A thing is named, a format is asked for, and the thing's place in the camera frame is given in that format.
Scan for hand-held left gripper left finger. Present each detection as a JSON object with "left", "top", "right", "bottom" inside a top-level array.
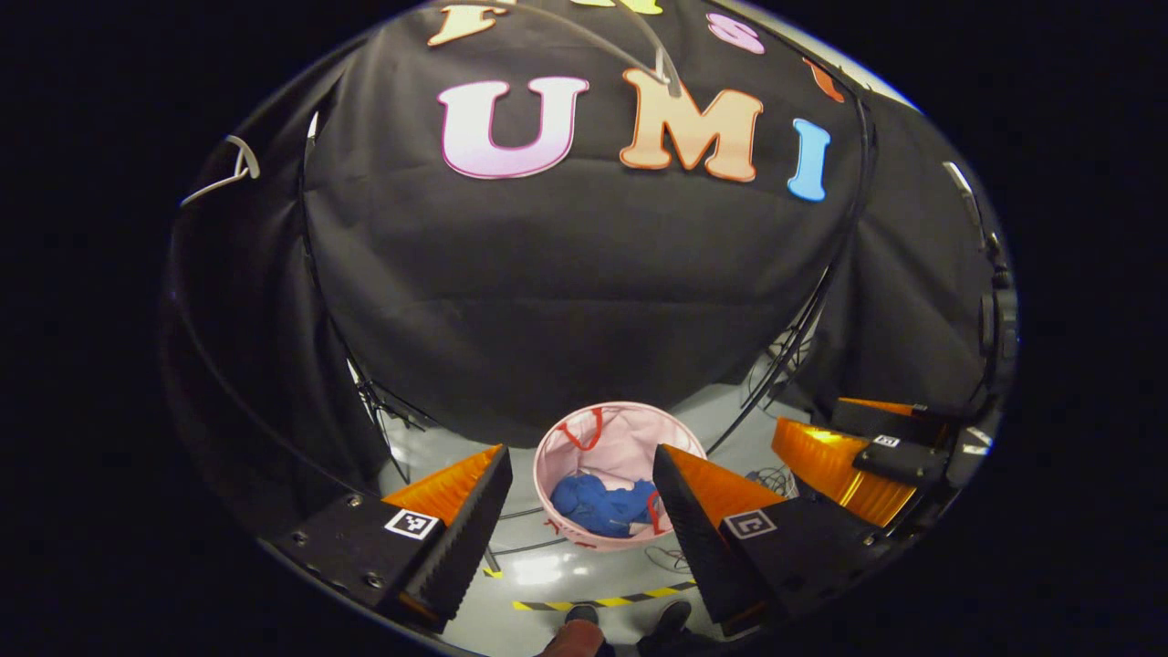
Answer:
[{"left": 265, "top": 444, "right": 514, "bottom": 633}]

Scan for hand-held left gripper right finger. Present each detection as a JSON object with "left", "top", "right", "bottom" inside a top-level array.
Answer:
[{"left": 652, "top": 444, "right": 904, "bottom": 637}]

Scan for blue corduroy jacket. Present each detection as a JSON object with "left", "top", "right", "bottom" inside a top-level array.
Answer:
[{"left": 549, "top": 473, "right": 660, "bottom": 537}]

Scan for pink laundry hamper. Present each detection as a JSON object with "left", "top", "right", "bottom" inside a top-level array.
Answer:
[{"left": 533, "top": 401, "right": 708, "bottom": 551}]

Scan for white plastic hanger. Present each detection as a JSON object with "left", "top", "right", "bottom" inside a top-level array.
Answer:
[
  {"left": 497, "top": 0, "right": 683, "bottom": 99},
  {"left": 180, "top": 135, "right": 262, "bottom": 208}
]

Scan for long yellow black floor tape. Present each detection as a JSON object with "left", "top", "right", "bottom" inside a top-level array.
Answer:
[{"left": 511, "top": 580, "right": 697, "bottom": 612}]

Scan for person's leg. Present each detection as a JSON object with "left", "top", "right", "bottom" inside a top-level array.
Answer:
[{"left": 538, "top": 620, "right": 608, "bottom": 657}]

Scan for black backdrop stand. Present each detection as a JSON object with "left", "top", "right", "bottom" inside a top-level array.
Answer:
[{"left": 347, "top": 356, "right": 434, "bottom": 434}]

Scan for tangle of black cables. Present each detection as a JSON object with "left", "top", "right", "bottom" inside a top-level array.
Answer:
[{"left": 746, "top": 465, "right": 802, "bottom": 498}]

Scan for black clothes rail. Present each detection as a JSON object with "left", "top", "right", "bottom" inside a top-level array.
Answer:
[{"left": 297, "top": 55, "right": 877, "bottom": 571}]

